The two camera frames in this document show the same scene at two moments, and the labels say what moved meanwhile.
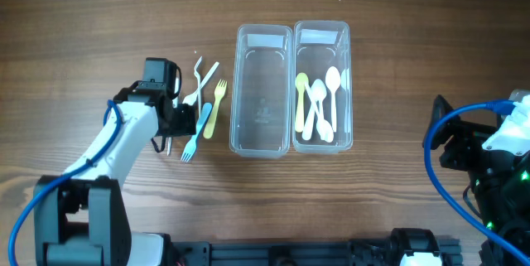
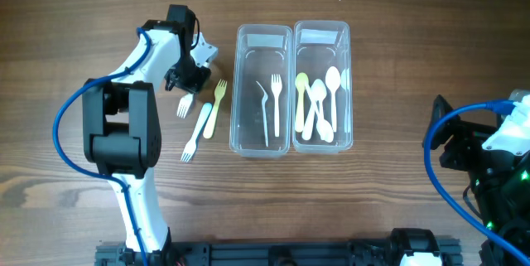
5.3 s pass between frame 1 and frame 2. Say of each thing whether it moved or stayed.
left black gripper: moved
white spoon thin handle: stayed
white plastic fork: moved
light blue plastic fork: stayed
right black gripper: stayed
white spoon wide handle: stayed
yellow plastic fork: stayed
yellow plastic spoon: stayed
